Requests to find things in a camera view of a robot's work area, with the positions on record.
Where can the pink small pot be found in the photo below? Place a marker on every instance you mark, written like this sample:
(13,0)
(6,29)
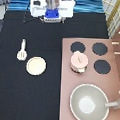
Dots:
(79,70)

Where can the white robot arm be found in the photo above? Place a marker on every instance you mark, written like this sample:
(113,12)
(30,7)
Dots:
(64,7)

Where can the black burner back left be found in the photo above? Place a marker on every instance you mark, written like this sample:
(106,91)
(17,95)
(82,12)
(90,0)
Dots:
(77,46)

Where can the cream round plate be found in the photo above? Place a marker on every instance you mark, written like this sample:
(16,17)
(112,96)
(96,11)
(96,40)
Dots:
(36,66)

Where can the black burner back right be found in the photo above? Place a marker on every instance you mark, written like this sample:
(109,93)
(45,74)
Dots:
(99,49)

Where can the black burner front right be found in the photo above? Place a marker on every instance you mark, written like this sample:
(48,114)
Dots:
(102,66)

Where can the pink stove top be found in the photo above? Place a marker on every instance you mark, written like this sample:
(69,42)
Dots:
(70,79)

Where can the black burner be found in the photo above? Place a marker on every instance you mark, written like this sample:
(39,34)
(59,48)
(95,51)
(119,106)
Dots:
(77,46)
(102,66)
(99,49)

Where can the cream slotted spatula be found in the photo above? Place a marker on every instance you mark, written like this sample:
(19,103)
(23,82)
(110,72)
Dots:
(22,54)

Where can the pink pot lid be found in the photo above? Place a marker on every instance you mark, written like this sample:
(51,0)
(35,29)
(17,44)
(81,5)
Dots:
(79,60)

